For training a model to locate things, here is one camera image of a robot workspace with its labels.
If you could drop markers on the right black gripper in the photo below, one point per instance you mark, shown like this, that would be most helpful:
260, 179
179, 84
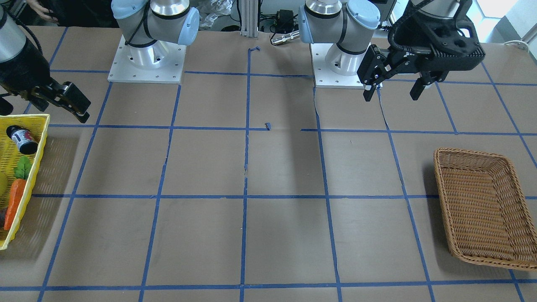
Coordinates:
23, 67

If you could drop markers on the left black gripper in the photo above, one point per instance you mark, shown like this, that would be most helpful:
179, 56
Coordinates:
413, 42

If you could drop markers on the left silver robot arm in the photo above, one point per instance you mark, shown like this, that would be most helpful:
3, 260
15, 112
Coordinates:
351, 26

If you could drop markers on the yellow plastic basket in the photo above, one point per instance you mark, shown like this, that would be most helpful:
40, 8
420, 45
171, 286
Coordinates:
38, 125

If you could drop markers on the small dark bottle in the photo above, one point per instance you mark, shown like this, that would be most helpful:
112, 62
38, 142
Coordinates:
23, 139

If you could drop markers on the orange toy carrot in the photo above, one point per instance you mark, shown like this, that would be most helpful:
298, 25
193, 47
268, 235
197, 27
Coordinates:
21, 173

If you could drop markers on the silver metal cylinder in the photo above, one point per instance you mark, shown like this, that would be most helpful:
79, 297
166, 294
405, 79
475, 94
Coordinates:
285, 38

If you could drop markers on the black power adapter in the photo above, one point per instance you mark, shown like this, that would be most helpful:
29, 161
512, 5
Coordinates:
284, 22

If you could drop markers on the brown wicker basket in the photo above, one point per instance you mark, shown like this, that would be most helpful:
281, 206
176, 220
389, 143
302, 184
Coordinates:
485, 215

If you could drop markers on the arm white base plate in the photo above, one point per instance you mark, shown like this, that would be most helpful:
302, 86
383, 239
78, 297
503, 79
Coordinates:
327, 71
161, 62

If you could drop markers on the aluminium frame post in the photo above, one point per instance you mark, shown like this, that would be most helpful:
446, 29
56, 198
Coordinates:
249, 17

